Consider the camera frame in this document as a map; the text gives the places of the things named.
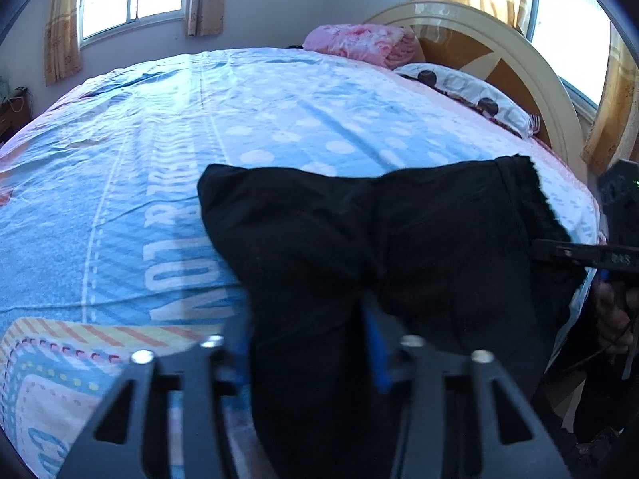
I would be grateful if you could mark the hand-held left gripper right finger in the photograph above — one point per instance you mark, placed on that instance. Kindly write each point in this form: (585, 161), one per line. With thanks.
(377, 354)

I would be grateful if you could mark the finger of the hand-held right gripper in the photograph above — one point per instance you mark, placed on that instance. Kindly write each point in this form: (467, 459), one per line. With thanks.
(574, 254)

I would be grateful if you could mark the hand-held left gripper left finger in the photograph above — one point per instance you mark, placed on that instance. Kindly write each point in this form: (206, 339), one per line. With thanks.
(241, 352)

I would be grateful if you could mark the black pants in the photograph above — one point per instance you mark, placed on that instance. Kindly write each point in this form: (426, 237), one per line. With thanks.
(349, 249)

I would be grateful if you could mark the person's right hand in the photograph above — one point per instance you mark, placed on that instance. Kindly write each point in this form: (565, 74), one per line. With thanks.
(611, 314)

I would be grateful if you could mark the cream and brown headboard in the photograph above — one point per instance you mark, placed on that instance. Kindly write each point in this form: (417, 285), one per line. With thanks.
(529, 75)

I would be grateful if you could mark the window beside headboard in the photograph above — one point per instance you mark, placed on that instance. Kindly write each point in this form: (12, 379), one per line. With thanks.
(569, 25)

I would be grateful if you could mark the white dotted pillow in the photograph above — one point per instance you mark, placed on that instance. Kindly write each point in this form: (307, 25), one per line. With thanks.
(464, 87)

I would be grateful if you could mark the pink and blue bed cover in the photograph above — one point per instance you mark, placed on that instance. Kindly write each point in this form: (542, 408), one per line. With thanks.
(209, 129)

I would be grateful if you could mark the pink folded blanket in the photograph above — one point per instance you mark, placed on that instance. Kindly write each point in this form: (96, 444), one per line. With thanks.
(364, 42)

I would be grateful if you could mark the brown wooden cabinet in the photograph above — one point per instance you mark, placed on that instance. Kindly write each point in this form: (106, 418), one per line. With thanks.
(12, 114)

